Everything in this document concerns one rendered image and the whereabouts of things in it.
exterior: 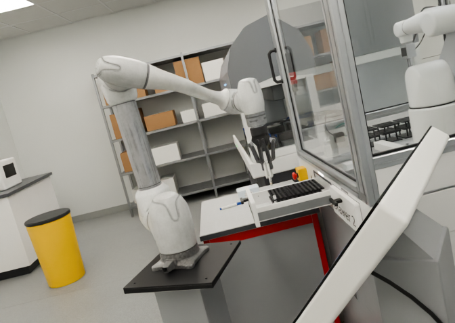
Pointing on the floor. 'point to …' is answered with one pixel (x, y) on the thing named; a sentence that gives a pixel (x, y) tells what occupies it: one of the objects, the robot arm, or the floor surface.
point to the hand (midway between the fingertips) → (267, 169)
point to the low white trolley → (266, 259)
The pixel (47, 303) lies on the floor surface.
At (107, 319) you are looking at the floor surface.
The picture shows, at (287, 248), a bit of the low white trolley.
